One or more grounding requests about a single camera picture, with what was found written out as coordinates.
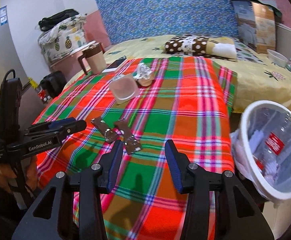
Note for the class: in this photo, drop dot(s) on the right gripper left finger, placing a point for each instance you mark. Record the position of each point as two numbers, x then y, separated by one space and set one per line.
110 163

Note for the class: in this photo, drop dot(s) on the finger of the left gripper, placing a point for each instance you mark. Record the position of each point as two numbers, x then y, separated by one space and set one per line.
43 126
59 133

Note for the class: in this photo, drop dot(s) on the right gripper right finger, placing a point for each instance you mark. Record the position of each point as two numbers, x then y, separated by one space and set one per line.
178 163

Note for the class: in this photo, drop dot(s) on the cola bottle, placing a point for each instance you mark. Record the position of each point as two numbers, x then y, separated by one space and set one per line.
270 151

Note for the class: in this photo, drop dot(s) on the clear trash bin liner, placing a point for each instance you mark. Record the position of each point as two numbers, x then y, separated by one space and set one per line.
268 154

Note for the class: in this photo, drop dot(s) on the white round trash bin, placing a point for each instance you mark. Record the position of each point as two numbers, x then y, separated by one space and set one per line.
270 152

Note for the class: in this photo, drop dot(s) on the person's left hand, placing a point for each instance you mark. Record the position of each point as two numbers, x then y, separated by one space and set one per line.
6 173

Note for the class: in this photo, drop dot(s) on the brown snack wrapper left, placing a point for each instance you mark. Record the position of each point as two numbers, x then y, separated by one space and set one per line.
109 134

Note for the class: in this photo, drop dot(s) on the brown snack wrapper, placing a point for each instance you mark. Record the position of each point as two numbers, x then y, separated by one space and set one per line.
132 145
109 134

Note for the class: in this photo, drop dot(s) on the brown snack wrapper right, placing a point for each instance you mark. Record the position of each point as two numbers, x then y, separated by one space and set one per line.
132 145

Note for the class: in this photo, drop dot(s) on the black box on floor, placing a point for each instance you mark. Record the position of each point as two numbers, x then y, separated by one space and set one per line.
54 83

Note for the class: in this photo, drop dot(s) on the clear square plastic container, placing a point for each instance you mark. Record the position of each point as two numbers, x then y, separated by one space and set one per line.
124 88

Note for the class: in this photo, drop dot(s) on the red green plaid blanket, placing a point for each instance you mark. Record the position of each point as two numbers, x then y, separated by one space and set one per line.
188 102

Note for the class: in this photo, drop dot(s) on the white smartphone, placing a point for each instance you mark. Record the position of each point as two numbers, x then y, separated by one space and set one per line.
115 66

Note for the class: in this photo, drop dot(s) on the crumpled paper wrapper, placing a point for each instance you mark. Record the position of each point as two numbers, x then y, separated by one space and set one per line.
144 75

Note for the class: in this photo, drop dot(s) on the pineapple print fabric bundle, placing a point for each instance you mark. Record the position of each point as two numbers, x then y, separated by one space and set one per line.
63 38

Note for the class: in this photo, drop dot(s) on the black bag on bundle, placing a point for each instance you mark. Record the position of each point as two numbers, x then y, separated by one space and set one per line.
47 23

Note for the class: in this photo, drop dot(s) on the yellow bed sheet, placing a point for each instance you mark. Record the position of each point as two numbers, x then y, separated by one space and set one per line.
255 81

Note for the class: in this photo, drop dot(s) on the brown polka dot pillow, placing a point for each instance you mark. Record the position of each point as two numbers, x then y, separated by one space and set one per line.
223 47

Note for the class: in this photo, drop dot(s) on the clear plastic bowl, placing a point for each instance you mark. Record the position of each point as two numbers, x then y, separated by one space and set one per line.
277 58

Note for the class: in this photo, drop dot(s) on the small green jar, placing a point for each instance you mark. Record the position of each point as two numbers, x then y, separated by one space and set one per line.
288 65

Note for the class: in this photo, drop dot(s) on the blue floral headboard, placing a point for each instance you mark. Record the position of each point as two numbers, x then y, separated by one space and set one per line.
131 19

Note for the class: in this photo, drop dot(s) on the printed bedding package box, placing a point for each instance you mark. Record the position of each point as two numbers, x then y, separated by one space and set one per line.
257 24

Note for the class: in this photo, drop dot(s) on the beige mug brown handle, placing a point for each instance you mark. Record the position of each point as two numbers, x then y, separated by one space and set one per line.
94 55

